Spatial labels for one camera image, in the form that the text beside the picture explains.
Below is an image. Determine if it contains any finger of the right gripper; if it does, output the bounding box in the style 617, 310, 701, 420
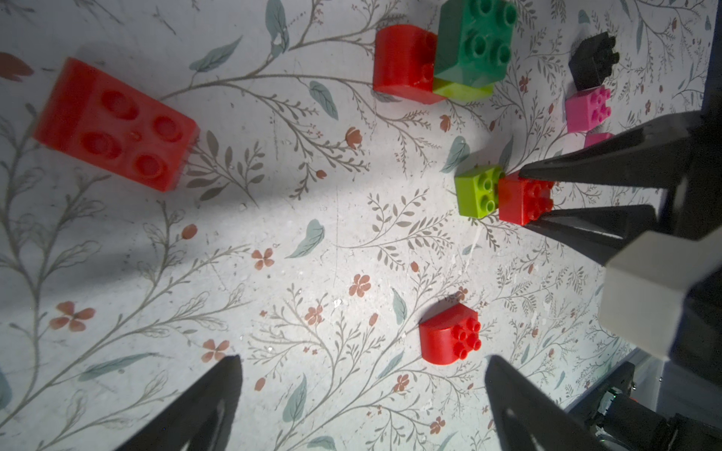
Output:
520, 112, 702, 189
526, 205, 658, 266

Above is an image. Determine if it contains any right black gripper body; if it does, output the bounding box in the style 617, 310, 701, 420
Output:
670, 11, 721, 387

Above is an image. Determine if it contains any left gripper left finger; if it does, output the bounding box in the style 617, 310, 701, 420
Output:
119, 355, 243, 450

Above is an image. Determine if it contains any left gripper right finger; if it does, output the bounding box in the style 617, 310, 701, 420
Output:
485, 355, 605, 450

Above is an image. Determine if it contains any magenta lego brick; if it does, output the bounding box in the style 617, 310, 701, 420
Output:
565, 86, 612, 133

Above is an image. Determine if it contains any light green lego brick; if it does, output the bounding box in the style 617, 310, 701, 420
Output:
454, 165, 505, 219
432, 78, 494, 103

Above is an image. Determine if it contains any dark green lego brick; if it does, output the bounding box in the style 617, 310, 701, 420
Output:
434, 0, 518, 88

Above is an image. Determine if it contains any red lego brick long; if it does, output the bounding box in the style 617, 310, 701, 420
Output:
34, 58, 199, 192

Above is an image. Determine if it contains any pink lego brick small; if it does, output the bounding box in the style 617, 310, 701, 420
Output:
584, 133, 614, 148

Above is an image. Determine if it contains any black lego brick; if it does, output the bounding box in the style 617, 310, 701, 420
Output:
569, 32, 620, 91

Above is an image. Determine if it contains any red lego brick rounded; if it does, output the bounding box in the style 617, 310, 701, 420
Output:
419, 304, 481, 366

